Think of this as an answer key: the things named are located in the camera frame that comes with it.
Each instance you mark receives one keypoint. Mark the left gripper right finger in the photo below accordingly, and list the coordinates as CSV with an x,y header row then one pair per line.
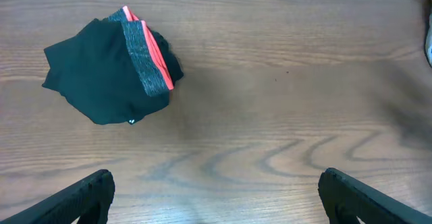
x,y
347,200

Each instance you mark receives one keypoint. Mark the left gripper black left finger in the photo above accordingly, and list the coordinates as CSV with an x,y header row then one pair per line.
x,y
86,201

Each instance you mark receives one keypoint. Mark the black leggings red waistband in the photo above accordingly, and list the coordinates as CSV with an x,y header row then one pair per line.
x,y
114,70

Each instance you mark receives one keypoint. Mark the white t-shirt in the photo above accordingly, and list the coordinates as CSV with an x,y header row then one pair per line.
x,y
427,18

